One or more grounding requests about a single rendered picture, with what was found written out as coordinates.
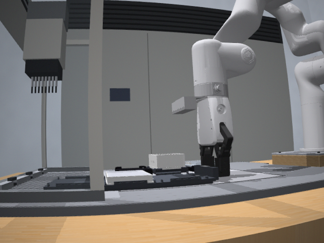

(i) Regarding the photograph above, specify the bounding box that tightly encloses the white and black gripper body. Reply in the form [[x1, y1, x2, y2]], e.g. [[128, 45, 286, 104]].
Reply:
[[196, 96, 234, 146]]

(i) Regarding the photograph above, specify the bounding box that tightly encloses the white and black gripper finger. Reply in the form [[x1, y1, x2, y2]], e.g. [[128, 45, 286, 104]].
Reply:
[[200, 145, 215, 167], [214, 122, 233, 177]]

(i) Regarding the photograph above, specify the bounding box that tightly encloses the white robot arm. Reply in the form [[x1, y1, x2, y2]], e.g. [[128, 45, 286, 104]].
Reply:
[[172, 0, 324, 152]]

